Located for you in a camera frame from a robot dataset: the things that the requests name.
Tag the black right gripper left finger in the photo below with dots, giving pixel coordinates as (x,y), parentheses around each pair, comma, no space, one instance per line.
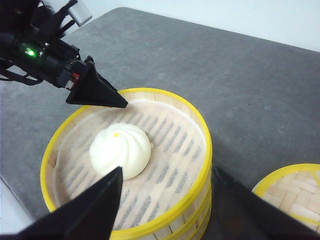
(89,216)

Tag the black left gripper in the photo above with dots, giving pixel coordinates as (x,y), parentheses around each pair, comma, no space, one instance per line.
(48,58)

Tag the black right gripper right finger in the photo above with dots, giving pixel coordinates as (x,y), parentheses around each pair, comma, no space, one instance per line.
(242,215)

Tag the woven bamboo steamer lid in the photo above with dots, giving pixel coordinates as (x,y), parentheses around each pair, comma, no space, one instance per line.
(295,190)

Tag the bamboo steamer basket one bun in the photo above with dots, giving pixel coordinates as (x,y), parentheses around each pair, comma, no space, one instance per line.
(164,147)

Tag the bamboo steamer basket two buns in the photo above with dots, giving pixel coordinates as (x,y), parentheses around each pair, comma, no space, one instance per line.
(191,229)

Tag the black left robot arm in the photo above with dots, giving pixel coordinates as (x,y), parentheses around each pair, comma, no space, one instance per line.
(18,15)

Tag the white swirl steamed bun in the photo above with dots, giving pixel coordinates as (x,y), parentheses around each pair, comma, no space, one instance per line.
(120,145)

